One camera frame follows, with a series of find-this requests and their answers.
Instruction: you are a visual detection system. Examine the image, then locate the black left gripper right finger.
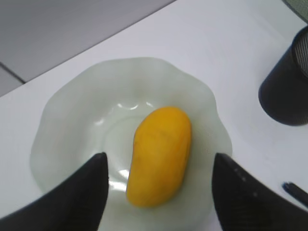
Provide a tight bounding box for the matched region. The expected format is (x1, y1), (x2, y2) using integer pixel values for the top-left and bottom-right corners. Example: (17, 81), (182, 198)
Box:
(212, 153), (308, 231)

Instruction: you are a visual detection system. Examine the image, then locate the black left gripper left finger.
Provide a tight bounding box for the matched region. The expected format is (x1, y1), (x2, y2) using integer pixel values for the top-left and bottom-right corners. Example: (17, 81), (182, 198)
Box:
(0, 153), (109, 231)

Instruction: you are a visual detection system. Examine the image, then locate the black marker pen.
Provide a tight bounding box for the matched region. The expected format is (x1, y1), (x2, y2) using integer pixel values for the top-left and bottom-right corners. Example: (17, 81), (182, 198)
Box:
(282, 182), (308, 207)

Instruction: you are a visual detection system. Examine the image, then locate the pale green wavy plate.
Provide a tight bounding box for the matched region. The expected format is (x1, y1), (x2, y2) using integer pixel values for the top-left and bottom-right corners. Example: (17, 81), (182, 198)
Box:
(30, 57), (232, 231)

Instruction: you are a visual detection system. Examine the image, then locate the yellow mango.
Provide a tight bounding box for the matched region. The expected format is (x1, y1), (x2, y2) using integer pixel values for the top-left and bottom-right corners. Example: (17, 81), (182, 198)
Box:
(126, 107), (192, 207)

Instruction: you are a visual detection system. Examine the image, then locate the black mesh pen holder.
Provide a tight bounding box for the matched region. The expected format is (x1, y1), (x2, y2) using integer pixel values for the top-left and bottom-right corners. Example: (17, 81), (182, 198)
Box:
(258, 27), (308, 126)

